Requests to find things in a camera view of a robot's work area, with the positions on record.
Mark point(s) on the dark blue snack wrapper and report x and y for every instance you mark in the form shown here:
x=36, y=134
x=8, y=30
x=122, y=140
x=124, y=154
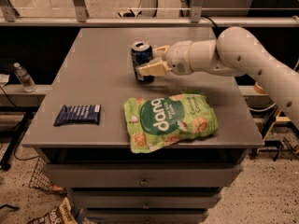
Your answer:
x=78, y=114

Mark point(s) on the blue pepsi can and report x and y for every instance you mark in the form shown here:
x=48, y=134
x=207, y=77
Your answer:
x=141, y=53

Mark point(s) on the brown snack bag on floor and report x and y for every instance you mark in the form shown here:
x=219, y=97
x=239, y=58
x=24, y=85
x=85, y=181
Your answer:
x=59, y=215

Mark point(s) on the green dang chips bag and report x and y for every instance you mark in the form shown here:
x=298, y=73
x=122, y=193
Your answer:
x=162, y=122

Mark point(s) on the wire mesh basket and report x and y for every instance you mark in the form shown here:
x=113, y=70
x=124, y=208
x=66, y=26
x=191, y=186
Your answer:
x=40, y=181

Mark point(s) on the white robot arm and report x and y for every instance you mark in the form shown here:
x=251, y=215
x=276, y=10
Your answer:
x=236, y=52

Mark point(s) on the clear plastic water bottle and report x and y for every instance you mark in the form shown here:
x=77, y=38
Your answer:
x=24, y=78

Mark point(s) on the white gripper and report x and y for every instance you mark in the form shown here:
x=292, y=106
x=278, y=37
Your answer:
x=178, y=57

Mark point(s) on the black stand with cable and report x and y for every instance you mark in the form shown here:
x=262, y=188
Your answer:
x=16, y=137

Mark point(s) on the grey drawer cabinet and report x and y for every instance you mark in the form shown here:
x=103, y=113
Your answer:
x=140, y=153

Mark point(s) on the grey metal railing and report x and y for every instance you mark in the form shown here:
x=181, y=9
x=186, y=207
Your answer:
x=103, y=13

